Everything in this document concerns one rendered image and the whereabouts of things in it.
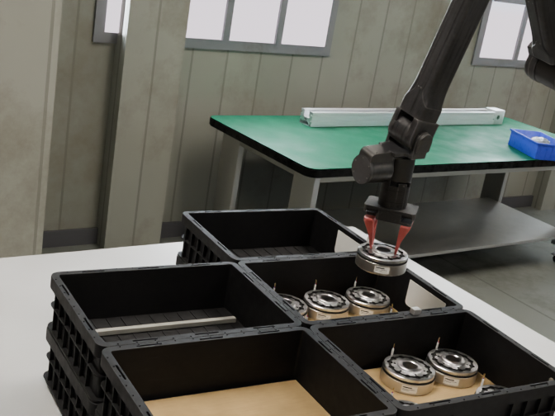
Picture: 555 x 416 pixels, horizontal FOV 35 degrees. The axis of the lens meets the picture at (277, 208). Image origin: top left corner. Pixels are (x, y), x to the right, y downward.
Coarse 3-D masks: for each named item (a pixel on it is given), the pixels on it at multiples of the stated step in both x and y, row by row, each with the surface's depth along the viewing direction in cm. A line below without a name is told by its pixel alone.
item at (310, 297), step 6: (306, 294) 192; (312, 294) 192; (336, 294) 195; (306, 300) 189; (312, 300) 189; (318, 300) 190; (342, 300) 192; (348, 300) 192; (312, 306) 187; (318, 306) 187; (324, 306) 188; (330, 306) 188; (336, 306) 188; (342, 306) 189; (348, 306) 189
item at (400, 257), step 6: (360, 246) 176; (366, 246) 177; (390, 246) 179; (360, 252) 174; (366, 252) 175; (372, 252) 174; (402, 252) 177; (372, 258) 171; (378, 258) 171; (384, 258) 172; (390, 258) 172; (396, 258) 173; (402, 258) 173
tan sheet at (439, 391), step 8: (376, 368) 171; (376, 376) 168; (480, 376) 175; (440, 384) 169; (480, 384) 172; (488, 384) 172; (432, 392) 166; (440, 392) 166; (448, 392) 167; (456, 392) 167; (464, 392) 168; (472, 392) 168; (408, 400) 161; (416, 400) 162; (424, 400) 162; (432, 400) 163
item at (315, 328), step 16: (368, 320) 168; (384, 320) 169; (400, 320) 171; (480, 320) 176; (320, 336) 158; (336, 352) 153; (528, 352) 166; (544, 384) 154; (448, 400) 144; (464, 400) 144; (480, 400) 146; (496, 400) 148; (512, 400) 150; (528, 400) 153
